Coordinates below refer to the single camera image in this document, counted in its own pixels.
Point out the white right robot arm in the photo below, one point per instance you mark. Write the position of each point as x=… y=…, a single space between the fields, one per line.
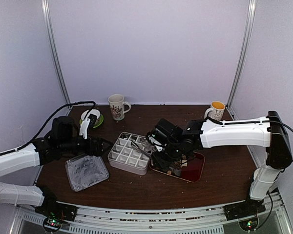
x=267 y=132

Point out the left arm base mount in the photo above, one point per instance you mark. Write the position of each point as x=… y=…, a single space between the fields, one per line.
x=56 y=216

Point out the beige floral mug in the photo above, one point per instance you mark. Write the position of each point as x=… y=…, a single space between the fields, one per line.
x=118 y=106

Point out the bunny print tin lid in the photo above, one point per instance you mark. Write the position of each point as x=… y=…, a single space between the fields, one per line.
x=85 y=171

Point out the metal front rail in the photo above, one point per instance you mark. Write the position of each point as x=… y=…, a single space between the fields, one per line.
x=201 y=220

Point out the aluminium frame post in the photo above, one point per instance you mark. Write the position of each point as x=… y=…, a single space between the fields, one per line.
x=243 y=53
x=54 y=52

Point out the white divided tin box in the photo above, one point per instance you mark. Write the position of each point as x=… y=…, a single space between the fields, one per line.
x=123 y=157

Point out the metal serving tongs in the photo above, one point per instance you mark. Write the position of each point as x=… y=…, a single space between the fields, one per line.
x=146 y=148

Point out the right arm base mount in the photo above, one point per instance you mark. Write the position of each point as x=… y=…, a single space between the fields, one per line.
x=246 y=214

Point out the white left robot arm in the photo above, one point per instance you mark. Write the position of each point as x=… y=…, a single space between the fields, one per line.
x=30 y=155

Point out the white bowl green rim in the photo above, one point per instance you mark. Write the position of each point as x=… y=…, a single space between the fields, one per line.
x=94 y=112

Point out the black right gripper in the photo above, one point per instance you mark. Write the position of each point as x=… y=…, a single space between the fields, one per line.
x=160 y=163

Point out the left aluminium frame post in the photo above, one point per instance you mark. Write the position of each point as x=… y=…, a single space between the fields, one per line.
x=54 y=52

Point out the red chocolate tray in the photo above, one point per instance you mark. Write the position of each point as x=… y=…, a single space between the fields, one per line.
x=188 y=169

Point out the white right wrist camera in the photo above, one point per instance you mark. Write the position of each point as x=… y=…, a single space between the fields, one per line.
x=159 y=147

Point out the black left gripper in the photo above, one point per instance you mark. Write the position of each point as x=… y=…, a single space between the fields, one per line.
x=97 y=151

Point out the white mug yellow inside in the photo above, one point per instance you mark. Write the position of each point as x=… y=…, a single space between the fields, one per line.
x=215 y=111

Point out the right aluminium frame post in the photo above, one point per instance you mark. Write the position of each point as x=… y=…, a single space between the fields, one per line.
x=243 y=53

